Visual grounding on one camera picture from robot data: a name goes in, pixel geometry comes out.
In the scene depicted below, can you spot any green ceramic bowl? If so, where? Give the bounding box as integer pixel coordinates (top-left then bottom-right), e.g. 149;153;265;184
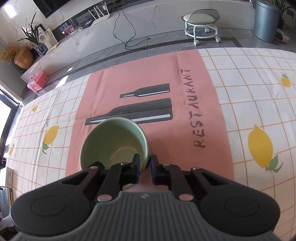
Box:
79;118;150;183

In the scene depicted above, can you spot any pink storage box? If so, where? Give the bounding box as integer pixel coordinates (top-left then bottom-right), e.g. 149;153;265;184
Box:
27;71;49;93

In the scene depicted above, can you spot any black power cable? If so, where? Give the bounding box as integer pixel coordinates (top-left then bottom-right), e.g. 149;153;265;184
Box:
112;4;152;50

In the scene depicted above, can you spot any white rolling stool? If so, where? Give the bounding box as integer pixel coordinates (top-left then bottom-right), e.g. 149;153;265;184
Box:
181;9;222;46

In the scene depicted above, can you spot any pink restaurant placemat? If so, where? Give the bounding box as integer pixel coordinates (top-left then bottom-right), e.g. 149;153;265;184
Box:
66;50;234;179

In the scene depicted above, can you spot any orange ceramic vase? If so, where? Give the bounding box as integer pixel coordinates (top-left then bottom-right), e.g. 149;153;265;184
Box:
14;47;34;69

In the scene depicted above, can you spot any checked lemon tablecloth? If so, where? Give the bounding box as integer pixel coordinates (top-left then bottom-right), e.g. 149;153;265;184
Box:
4;47;296;209

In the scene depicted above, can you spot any black wall television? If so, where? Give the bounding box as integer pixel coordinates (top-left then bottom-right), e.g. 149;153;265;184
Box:
33;0;70;18

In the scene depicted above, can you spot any green potted plant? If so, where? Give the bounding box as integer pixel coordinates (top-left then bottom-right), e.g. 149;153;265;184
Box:
19;13;41;47

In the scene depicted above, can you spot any blue white vase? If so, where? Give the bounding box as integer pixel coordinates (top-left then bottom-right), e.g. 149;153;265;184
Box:
36;43;48;56

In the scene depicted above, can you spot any white wifi router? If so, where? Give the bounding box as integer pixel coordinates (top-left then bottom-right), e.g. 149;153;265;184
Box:
88;2;110;26

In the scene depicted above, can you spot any grey metal trash can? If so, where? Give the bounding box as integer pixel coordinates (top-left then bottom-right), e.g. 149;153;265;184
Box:
253;0;280;43

